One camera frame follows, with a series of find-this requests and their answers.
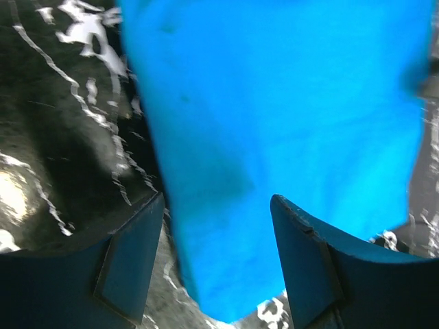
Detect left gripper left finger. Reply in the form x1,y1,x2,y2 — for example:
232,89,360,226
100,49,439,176
1,193,165,328

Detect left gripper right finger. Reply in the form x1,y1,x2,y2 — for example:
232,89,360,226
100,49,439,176
270,195,438,328

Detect blue t shirt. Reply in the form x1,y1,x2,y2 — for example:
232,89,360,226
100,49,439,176
119,1,436,323

